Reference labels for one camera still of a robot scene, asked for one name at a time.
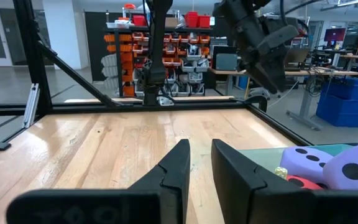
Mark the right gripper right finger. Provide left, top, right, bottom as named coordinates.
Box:
left=211, top=139, right=358, bottom=224

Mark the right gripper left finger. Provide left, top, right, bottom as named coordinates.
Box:
left=6, top=139, right=191, bottom=224

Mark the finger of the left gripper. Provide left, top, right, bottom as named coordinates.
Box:
left=256, top=24, right=300, bottom=58
left=244, top=60, right=288, bottom=94

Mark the teal translucent plastic bin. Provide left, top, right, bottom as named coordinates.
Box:
left=237, top=143, right=354, bottom=187

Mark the small yellow translucent die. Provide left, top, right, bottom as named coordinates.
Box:
left=273, top=167, right=288, bottom=180

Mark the purple foam die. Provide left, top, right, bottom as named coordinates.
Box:
left=280, top=146, right=335, bottom=184
left=321, top=141, right=358, bottom=190

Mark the black curved corner clamp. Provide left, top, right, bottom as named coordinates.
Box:
left=242, top=95, right=269, bottom=113

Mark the red storage bin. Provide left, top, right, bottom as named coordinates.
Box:
left=132, top=14, right=147, bottom=27
left=184, top=11, right=198, bottom=29
left=197, top=14, right=211, bottom=29

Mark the grey equipment box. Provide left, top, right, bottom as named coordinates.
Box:
left=215, top=52, right=239, bottom=72

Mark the wooden top desk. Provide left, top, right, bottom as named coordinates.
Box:
left=208, top=67, right=358, bottom=131

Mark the monitor with red screen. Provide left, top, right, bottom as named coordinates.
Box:
left=323, top=27, right=347, bottom=43

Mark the red foam die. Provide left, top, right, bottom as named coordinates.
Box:
left=286, top=174, right=324, bottom=190

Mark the blue plastic crate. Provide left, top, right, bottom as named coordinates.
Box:
left=321, top=77, right=358, bottom=100
left=315, top=93, right=358, bottom=128

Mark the black storage shelf rack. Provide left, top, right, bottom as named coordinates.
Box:
left=101, top=9, right=213, bottom=99

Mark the silver metal bracket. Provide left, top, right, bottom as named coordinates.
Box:
left=157, top=95, right=175, bottom=106
left=22, top=83, right=40, bottom=129

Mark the black aluminium table frame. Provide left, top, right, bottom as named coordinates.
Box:
left=0, top=0, right=312, bottom=156

